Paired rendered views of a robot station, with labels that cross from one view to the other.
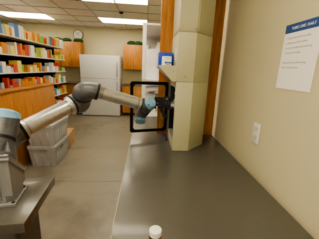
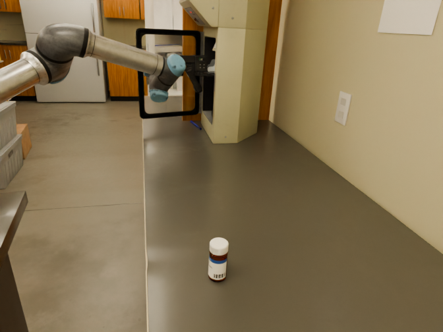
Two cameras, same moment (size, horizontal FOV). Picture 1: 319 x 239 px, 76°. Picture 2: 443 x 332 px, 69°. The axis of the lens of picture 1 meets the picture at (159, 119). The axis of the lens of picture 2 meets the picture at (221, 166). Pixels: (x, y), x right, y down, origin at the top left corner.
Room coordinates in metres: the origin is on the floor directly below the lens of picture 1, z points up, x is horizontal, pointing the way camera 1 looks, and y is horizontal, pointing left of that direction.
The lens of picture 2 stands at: (-0.01, 0.09, 1.42)
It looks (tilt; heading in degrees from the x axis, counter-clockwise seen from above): 24 degrees down; 350
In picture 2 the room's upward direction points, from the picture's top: 3 degrees clockwise
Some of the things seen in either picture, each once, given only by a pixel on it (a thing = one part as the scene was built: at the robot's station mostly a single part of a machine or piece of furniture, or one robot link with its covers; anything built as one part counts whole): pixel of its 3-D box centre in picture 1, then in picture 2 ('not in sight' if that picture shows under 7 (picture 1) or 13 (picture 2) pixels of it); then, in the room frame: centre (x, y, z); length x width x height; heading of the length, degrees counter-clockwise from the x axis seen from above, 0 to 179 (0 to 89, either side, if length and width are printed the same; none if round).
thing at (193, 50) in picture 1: (189, 93); (236, 49); (1.48, -0.21, 1.33); 0.32 x 0.25 x 0.77; 4
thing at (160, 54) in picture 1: (164, 59); not in sight; (1.54, -0.02, 1.56); 0.10 x 0.10 x 0.09; 4
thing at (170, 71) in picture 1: (165, 72); (196, 12); (1.46, -0.03, 1.46); 0.32 x 0.11 x 0.10; 4
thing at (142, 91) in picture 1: (149, 107); (169, 75); (1.57, 0.09, 1.19); 0.30 x 0.01 x 0.40; 109
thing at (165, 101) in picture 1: (162, 102); (194, 66); (1.44, -0.02, 1.25); 0.12 x 0.08 x 0.09; 94
